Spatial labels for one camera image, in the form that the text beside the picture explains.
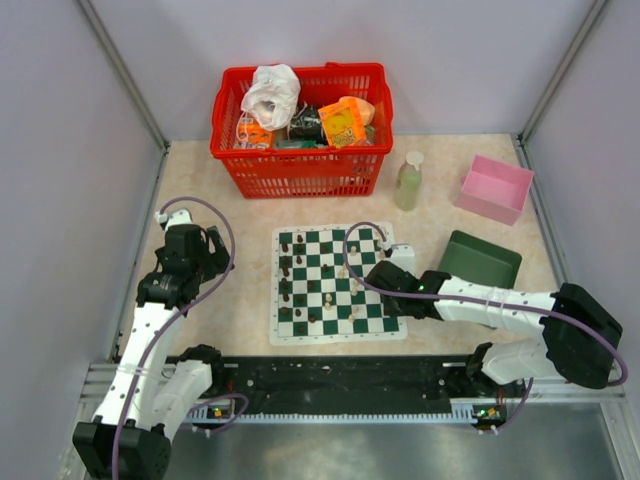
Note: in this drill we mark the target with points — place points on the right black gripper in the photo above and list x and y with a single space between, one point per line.
391 310

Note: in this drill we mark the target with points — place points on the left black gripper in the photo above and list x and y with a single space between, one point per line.
219 258

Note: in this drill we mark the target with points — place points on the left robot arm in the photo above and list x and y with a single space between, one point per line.
131 433

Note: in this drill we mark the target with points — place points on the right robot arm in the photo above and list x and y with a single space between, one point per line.
566 333

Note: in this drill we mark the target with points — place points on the green white chess mat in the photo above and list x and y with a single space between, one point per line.
319 259

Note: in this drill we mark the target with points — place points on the dark bishop chess piece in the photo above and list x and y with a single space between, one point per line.
285 266

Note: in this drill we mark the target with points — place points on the dark queen chess piece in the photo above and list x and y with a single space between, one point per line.
284 290

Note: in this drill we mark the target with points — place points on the dark green box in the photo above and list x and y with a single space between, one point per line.
480 262

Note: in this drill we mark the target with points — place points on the green liquid bottle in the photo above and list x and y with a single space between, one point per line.
409 181

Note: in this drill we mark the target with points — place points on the small orange packet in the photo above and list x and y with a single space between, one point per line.
250 134

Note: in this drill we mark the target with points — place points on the pink open box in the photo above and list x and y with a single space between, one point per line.
495 190

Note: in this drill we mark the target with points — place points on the red plastic basket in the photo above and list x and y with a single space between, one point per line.
298 161

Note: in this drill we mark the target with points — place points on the orange snack box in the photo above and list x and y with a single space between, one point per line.
347 122

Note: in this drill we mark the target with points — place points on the black wrapped package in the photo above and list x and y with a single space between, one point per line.
306 124

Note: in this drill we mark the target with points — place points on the white crumpled plastic bag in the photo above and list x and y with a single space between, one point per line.
272 97

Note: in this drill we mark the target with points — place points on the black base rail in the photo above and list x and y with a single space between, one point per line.
337 385

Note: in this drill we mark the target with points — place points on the aluminium frame rail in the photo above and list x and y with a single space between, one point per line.
121 71

